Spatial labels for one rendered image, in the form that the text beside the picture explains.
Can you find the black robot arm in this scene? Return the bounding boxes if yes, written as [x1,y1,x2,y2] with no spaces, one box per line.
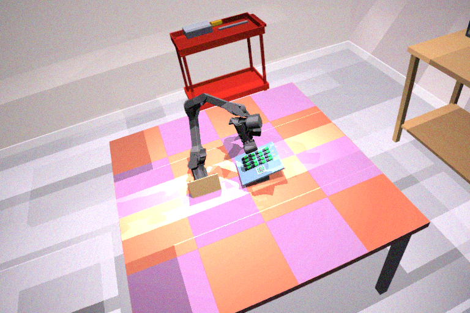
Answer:
[184,93,263,181]

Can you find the light blue switch panel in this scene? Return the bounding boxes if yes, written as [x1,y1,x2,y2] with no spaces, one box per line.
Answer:
[234,141,285,186]

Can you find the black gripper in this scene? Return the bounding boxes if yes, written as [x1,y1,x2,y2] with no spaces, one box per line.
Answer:
[237,127,258,154]

